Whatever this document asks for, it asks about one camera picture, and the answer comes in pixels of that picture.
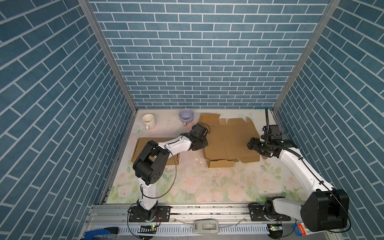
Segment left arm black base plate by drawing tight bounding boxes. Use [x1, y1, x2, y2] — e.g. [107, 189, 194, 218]
[129, 205, 171, 223]

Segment brown cardboard sheet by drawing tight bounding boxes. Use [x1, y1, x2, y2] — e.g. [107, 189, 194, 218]
[199, 113, 261, 169]

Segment lavender speckled ceramic cup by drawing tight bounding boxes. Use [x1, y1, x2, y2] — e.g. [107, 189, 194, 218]
[179, 109, 195, 126]

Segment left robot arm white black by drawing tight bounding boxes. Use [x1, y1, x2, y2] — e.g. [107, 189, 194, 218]
[133, 123, 211, 213]

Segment blue tool at bottom left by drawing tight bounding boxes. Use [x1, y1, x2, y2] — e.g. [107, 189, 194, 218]
[82, 227, 119, 240]

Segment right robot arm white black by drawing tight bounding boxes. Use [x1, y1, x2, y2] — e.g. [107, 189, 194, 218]
[247, 124, 352, 233]

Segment aluminium mounting rail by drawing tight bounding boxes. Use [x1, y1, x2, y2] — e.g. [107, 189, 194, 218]
[85, 203, 295, 229]

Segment grey plastic handle clamp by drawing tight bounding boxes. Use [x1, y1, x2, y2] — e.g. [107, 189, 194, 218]
[193, 219, 220, 235]

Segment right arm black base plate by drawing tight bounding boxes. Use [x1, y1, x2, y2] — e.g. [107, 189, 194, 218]
[248, 203, 291, 222]

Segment white red blue carton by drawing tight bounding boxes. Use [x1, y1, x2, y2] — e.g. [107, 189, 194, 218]
[293, 223, 311, 237]

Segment brown cardboard box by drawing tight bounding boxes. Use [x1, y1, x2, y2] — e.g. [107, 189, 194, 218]
[132, 137, 180, 166]

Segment small green circuit board right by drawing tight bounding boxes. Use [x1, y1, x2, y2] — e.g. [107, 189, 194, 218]
[269, 224, 284, 232]

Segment white ceramic mug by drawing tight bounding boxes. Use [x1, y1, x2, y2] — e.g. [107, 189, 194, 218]
[142, 114, 156, 131]

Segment white slotted cable duct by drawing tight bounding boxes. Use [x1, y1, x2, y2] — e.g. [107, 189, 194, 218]
[118, 224, 271, 236]

